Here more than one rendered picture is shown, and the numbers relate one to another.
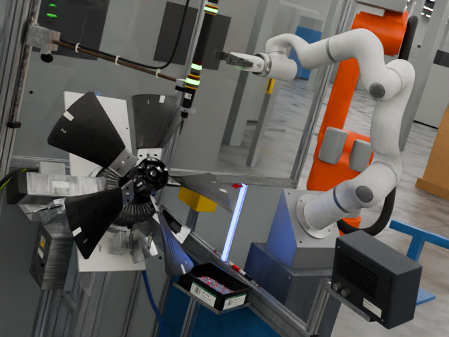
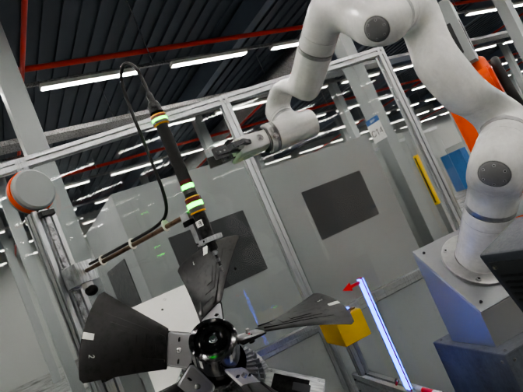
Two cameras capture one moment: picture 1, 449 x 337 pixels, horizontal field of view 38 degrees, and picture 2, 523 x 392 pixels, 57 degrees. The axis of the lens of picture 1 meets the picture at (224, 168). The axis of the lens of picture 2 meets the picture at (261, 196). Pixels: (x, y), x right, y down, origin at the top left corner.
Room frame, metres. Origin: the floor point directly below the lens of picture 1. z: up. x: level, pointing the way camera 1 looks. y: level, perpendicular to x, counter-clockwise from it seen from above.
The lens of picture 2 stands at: (1.12, -0.39, 1.38)
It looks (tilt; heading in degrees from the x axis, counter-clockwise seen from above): 5 degrees up; 19
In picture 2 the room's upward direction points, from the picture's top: 23 degrees counter-clockwise
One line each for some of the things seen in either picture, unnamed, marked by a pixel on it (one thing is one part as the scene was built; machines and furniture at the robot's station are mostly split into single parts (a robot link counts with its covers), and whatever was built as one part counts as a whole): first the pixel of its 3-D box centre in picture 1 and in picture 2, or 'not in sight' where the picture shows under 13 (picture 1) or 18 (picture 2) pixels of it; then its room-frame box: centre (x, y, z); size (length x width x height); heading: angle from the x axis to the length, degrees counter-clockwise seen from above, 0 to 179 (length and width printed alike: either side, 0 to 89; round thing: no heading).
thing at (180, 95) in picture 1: (186, 95); (201, 225); (2.25, 0.19, 1.49); 0.09 x 0.07 x 0.10; 73
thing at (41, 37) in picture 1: (42, 37); (78, 274); (2.44, 0.78, 1.53); 0.10 x 0.07 x 0.08; 73
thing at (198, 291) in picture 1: (214, 286); not in sight; (2.23, -0.08, 0.85); 0.22 x 0.17 x 0.07; 53
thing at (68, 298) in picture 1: (74, 307); not in sight; (2.34, 0.42, 0.56); 0.19 x 0.04 x 0.04; 38
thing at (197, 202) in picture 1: (198, 196); (343, 327); (2.70, 0.08, 1.02); 0.16 x 0.10 x 0.11; 38
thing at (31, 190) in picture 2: not in sight; (31, 191); (2.47, 0.87, 1.88); 0.17 x 0.15 x 0.16; 128
